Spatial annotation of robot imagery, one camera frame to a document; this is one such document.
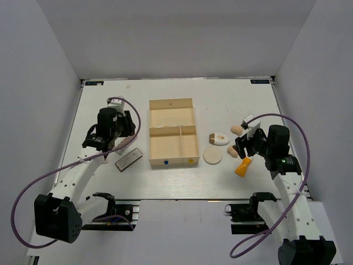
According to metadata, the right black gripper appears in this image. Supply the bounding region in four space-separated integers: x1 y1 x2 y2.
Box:
232 128 272 159

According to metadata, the beige makeup sponge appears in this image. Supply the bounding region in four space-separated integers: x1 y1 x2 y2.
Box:
227 146 238 158
231 125 243 136

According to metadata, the orange sunscreen tube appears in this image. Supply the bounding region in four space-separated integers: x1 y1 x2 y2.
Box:
234 157 252 177

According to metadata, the gold rectangular makeup case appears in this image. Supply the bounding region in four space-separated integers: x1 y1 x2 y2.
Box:
115 148 143 172

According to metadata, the round cream powder puff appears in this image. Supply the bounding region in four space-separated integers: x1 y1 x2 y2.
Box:
202 146 222 165

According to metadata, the brown eyeshadow palette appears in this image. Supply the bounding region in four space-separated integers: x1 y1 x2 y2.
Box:
114 136 137 155

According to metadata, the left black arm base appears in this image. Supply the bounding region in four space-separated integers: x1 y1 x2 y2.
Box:
77 192 140 231

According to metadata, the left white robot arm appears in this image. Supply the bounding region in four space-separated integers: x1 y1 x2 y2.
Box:
34 107 136 243

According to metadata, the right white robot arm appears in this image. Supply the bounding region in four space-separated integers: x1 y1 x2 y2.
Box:
233 125 337 264

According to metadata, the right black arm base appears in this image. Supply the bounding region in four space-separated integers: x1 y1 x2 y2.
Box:
224 192 277 235

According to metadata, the left table logo sticker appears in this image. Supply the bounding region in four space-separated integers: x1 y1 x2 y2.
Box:
84 81 104 86

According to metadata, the table logo sticker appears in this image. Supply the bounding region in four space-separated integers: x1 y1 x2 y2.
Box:
84 81 104 86
250 79 270 84

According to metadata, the cream wooden organizer box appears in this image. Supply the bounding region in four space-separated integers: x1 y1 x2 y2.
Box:
149 98 200 168

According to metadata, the right table logo sticker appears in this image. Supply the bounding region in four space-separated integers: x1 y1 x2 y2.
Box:
250 79 270 84

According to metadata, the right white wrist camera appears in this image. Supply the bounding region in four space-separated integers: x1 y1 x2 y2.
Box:
241 114 261 140

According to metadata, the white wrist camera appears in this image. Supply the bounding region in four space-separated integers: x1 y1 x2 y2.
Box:
107 98 125 115
241 114 261 140

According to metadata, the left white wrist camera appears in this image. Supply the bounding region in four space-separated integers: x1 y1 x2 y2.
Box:
107 98 125 115

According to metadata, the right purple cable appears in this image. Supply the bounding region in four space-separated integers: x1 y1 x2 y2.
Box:
229 113 308 259

